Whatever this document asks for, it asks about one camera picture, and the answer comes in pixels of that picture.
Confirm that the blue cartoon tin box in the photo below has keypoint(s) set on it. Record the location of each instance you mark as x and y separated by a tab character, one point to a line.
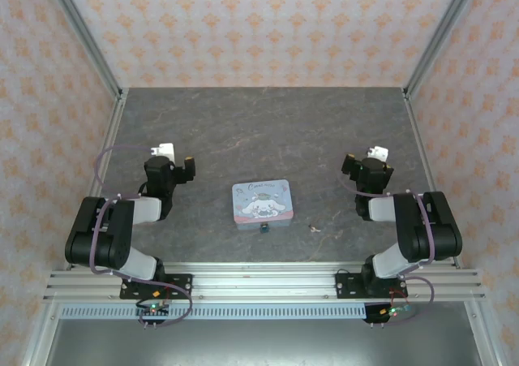
261	203

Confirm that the aluminium frame post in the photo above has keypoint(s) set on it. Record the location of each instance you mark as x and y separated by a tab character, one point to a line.
85	33
484	337
40	337
439	33

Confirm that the black rectangular device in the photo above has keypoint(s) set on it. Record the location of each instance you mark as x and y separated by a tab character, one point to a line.
379	152

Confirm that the aluminium table side rail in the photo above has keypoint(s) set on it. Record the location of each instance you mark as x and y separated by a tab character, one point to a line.
110	139
419	139

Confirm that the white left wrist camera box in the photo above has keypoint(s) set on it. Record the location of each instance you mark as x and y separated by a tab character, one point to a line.
163	150

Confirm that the aluminium base rail beam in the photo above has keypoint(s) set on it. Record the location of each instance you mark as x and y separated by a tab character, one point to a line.
263	281

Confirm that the grey metal panel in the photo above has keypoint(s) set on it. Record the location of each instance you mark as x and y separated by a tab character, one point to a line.
263	345

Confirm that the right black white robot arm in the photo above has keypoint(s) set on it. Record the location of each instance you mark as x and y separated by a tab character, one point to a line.
425	232

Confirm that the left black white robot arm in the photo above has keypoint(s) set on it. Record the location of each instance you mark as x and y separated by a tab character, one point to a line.
109	236

